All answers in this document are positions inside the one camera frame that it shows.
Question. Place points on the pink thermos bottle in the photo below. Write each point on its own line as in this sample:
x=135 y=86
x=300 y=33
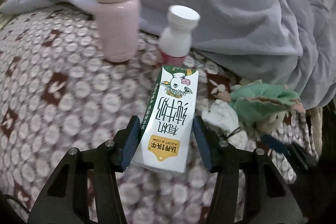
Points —
x=118 y=26

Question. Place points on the patterned maroon white blanket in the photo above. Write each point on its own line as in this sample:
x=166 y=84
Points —
x=58 y=92

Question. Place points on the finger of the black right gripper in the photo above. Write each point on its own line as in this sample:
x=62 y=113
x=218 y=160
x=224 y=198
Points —
x=298 y=158

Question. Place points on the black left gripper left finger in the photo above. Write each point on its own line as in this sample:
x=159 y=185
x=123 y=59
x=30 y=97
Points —
x=64 y=198

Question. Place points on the white yogurt bottle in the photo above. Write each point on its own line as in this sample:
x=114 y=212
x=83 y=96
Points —
x=176 y=39

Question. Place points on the white plush doll green dress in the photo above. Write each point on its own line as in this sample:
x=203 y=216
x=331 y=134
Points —
x=257 y=105

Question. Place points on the white milk carton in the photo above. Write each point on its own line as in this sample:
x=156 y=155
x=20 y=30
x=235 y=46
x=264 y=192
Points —
x=167 y=123

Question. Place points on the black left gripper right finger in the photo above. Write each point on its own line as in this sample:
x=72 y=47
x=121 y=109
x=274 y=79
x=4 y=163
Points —
x=267 y=197

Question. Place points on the cream fleece blanket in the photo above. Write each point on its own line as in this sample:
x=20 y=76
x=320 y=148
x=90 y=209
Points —
x=315 y=115

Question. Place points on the grey-blue duvet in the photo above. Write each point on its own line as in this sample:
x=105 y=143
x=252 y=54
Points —
x=288 y=42

